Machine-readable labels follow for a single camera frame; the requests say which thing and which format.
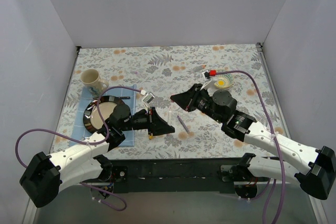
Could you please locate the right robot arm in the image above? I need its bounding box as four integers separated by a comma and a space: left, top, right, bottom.
170, 83, 335, 200

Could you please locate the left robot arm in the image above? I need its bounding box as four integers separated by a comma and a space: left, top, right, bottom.
19, 104, 175, 208

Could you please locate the purple marker pen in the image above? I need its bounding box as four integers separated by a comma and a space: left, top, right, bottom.
177, 115, 190, 134

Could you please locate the grey orange marker pen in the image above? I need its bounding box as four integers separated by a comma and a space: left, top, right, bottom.
190, 65, 206, 73

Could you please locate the yellow patterned bowl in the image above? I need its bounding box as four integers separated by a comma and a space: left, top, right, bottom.
214, 74, 234, 89

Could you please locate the floral tablecloth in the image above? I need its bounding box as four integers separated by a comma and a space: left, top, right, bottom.
51, 44, 287, 159

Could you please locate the silver fork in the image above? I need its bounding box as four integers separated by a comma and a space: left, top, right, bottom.
80, 136, 89, 141

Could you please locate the blue checked cloth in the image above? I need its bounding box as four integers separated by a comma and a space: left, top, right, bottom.
71, 88, 137, 140

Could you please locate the beige ceramic mug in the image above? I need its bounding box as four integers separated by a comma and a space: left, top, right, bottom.
80, 69, 109, 98

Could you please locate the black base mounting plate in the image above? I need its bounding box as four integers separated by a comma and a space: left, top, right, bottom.
111, 158, 267, 194

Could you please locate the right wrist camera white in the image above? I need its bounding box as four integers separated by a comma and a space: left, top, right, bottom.
202, 70, 217, 90

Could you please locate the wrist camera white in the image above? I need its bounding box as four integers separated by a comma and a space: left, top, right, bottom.
141, 91, 155, 106
202, 70, 217, 90

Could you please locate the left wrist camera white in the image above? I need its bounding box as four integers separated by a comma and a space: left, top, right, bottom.
141, 91, 155, 106

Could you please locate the purple cable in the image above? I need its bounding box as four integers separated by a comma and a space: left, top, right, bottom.
81, 180, 128, 211
236, 178, 276, 201
209, 69, 287, 224
15, 85, 146, 168

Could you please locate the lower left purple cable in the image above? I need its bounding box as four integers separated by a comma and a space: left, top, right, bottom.
81, 180, 128, 211

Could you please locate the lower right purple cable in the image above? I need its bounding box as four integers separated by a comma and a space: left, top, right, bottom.
236, 178, 276, 201

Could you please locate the aluminium frame rail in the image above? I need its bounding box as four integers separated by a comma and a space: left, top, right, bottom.
234, 178, 329, 223

